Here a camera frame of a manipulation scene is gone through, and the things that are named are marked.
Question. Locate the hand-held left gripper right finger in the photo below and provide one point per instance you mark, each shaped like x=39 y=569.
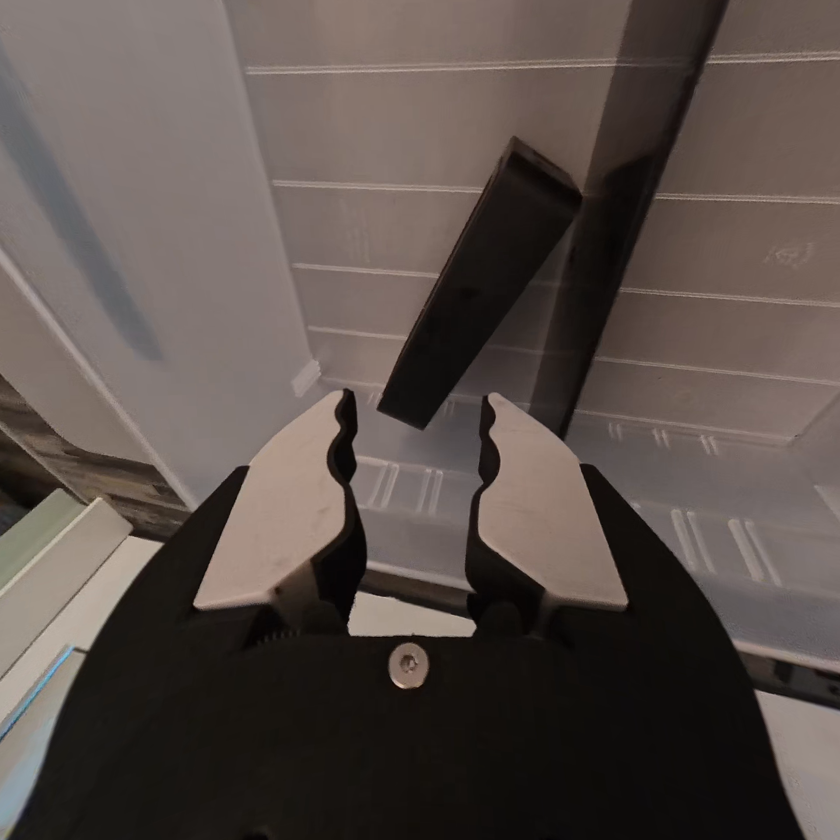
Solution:
x=544 y=518

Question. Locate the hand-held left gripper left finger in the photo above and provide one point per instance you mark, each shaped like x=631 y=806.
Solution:
x=282 y=518

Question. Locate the black usb hub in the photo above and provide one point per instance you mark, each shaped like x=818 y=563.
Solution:
x=479 y=282

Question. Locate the clear plastic bin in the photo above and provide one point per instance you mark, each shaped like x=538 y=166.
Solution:
x=722 y=328

